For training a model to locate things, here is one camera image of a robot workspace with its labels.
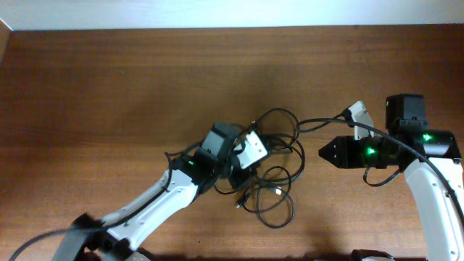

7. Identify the black usb cable bundle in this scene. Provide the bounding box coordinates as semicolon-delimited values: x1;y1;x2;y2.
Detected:
213;107;306;230

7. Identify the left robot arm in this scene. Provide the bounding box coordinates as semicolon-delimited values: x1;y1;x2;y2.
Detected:
53;122;268;260

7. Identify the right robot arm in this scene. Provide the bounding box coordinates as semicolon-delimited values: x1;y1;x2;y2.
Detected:
319;94;463;260

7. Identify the right camera cable black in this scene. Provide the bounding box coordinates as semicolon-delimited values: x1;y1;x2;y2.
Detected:
297;116;463;222

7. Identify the camera cable black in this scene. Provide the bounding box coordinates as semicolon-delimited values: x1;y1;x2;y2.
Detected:
297;116;463;222
10;140;234;260

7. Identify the left camera cable black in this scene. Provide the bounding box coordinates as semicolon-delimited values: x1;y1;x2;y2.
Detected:
10;140;234;260

